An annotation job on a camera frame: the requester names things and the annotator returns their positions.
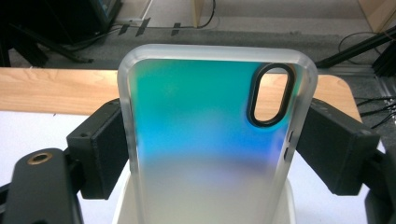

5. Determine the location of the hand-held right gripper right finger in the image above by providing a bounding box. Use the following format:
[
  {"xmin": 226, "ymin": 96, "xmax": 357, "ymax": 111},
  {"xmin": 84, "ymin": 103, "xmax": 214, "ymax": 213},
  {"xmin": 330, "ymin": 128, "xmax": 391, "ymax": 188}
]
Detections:
[{"xmin": 295, "ymin": 97, "xmax": 381, "ymax": 196}]

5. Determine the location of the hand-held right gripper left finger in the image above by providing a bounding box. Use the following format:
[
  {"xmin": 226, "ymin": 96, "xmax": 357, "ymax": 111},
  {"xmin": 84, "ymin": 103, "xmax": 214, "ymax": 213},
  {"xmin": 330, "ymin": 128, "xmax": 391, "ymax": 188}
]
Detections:
[{"xmin": 65, "ymin": 98, "xmax": 129, "ymax": 200}]

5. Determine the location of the iridescent blue phone case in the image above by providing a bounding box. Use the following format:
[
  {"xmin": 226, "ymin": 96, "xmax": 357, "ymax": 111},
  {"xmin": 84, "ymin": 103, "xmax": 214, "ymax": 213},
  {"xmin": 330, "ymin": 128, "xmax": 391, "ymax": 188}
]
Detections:
[{"xmin": 117, "ymin": 43, "xmax": 319, "ymax": 224}]

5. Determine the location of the wooden table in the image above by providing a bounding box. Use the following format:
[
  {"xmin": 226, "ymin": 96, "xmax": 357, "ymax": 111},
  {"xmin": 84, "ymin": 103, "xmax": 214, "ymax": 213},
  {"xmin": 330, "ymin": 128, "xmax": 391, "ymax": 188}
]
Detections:
[{"xmin": 0, "ymin": 66, "xmax": 363, "ymax": 124}]

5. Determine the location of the white table board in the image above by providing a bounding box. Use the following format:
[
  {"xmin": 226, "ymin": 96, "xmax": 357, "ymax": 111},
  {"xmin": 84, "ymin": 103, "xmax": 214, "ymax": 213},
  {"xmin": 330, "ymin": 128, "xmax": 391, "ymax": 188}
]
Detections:
[{"xmin": 0, "ymin": 110, "xmax": 387, "ymax": 224}]

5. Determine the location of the black metal stand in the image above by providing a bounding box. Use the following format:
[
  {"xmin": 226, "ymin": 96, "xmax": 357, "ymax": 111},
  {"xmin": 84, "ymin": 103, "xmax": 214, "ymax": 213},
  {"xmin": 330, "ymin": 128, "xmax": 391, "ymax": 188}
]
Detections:
[
  {"xmin": 315, "ymin": 25, "xmax": 396, "ymax": 70},
  {"xmin": 8, "ymin": 21, "xmax": 95, "ymax": 65}
]

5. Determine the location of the black floor tape strip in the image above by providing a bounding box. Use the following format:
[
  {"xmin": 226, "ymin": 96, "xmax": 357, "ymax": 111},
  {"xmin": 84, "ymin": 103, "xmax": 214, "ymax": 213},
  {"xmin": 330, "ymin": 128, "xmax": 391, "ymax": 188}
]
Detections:
[
  {"xmin": 118, "ymin": 22, "xmax": 131, "ymax": 36},
  {"xmin": 134, "ymin": 17, "xmax": 151, "ymax": 38},
  {"xmin": 170, "ymin": 21, "xmax": 182, "ymax": 37}
]

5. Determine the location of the black cabinet with glass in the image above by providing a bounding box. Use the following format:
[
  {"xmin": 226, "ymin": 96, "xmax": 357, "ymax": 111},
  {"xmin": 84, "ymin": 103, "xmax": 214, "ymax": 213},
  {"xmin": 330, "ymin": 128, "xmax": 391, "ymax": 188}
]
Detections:
[{"xmin": 18, "ymin": 0, "xmax": 123, "ymax": 45}]

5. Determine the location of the light wooden shelf unit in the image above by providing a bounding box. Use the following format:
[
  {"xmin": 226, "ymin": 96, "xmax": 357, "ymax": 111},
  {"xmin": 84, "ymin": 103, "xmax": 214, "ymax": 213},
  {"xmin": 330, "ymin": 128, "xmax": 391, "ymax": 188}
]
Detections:
[{"xmin": 191, "ymin": 0, "xmax": 396, "ymax": 34}]

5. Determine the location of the bundle of black floor cables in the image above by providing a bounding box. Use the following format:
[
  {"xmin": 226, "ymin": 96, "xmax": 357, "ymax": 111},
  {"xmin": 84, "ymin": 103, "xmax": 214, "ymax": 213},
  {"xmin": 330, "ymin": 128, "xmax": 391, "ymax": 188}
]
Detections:
[{"xmin": 354, "ymin": 95, "xmax": 396, "ymax": 131}]

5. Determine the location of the hanging black cable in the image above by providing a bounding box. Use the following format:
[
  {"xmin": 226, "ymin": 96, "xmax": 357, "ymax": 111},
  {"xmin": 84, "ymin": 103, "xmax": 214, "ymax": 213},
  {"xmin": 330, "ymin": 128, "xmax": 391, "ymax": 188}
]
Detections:
[{"xmin": 196, "ymin": 0, "xmax": 218, "ymax": 30}]

